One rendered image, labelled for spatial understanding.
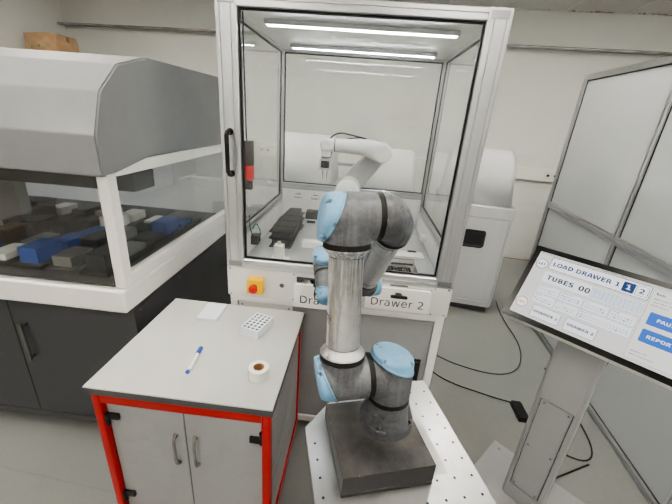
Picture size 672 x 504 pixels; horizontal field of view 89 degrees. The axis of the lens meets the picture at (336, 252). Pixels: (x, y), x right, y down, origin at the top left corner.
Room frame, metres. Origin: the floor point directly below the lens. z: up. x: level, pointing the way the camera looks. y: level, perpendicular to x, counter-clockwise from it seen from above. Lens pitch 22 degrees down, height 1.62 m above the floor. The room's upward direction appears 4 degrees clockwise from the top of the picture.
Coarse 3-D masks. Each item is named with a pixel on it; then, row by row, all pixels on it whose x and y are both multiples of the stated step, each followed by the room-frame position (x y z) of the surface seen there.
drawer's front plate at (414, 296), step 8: (384, 288) 1.36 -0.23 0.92; (392, 288) 1.36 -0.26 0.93; (400, 288) 1.37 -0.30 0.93; (376, 296) 1.37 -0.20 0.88; (384, 296) 1.36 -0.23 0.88; (408, 296) 1.36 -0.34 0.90; (416, 296) 1.36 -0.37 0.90; (424, 296) 1.35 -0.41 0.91; (368, 304) 1.37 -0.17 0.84; (376, 304) 1.37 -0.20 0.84; (400, 304) 1.36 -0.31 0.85; (408, 304) 1.36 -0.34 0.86; (416, 304) 1.36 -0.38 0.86; (424, 304) 1.35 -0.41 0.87; (416, 312) 1.35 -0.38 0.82; (424, 312) 1.35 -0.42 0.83
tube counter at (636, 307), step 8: (584, 288) 1.11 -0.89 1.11; (592, 288) 1.10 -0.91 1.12; (592, 296) 1.08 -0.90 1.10; (600, 296) 1.07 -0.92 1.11; (608, 296) 1.06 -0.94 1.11; (616, 296) 1.05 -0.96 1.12; (616, 304) 1.03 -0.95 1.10; (624, 304) 1.02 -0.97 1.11; (632, 304) 1.01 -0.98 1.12; (640, 304) 1.00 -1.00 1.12; (632, 312) 1.00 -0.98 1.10; (640, 312) 0.99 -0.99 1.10
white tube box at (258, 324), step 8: (256, 312) 1.29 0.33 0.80; (248, 320) 1.22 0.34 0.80; (256, 320) 1.24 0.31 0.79; (264, 320) 1.23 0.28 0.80; (272, 320) 1.26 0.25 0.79; (240, 328) 1.17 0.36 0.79; (248, 328) 1.17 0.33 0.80; (256, 328) 1.17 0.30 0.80; (264, 328) 1.20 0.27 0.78; (248, 336) 1.16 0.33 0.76; (256, 336) 1.15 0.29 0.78
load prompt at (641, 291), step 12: (552, 264) 1.23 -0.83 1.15; (564, 264) 1.21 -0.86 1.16; (576, 264) 1.19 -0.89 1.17; (576, 276) 1.16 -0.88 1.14; (588, 276) 1.14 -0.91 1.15; (600, 276) 1.12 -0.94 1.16; (612, 276) 1.11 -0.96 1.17; (612, 288) 1.08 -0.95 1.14; (624, 288) 1.06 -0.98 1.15; (636, 288) 1.05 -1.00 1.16; (648, 288) 1.03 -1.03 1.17
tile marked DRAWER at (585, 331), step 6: (570, 318) 1.06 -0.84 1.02; (564, 324) 1.05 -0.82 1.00; (570, 324) 1.04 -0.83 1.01; (576, 324) 1.03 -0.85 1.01; (582, 324) 1.03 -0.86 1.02; (570, 330) 1.03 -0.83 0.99; (576, 330) 1.02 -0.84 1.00; (582, 330) 1.01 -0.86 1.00; (588, 330) 1.01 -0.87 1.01; (594, 330) 1.00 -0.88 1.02; (582, 336) 1.00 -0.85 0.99; (588, 336) 0.99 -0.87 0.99; (594, 336) 0.98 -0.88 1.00
